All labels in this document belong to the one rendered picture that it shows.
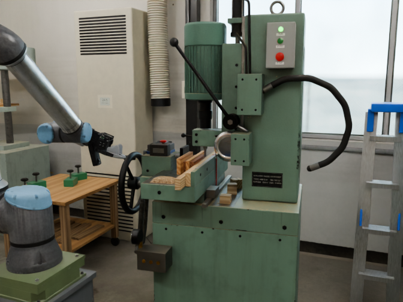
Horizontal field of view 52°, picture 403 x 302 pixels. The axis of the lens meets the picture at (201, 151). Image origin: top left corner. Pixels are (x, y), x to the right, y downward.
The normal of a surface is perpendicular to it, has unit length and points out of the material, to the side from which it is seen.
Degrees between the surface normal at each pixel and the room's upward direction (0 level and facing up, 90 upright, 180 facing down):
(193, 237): 90
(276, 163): 90
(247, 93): 90
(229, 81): 90
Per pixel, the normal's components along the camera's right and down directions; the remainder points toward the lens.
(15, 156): 0.93, 0.07
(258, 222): -0.26, 0.17
